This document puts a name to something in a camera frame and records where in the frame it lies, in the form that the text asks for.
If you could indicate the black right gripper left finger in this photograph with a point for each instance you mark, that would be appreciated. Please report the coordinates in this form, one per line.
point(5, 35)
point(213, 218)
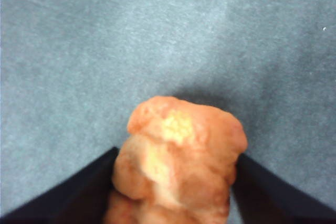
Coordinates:
point(73, 200)

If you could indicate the golden brown bread loaf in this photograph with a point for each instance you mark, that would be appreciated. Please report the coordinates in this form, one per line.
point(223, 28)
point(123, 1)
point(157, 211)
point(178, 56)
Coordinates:
point(178, 171)

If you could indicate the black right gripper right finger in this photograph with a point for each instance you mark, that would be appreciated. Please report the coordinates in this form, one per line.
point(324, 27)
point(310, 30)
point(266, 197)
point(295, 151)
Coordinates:
point(275, 200)

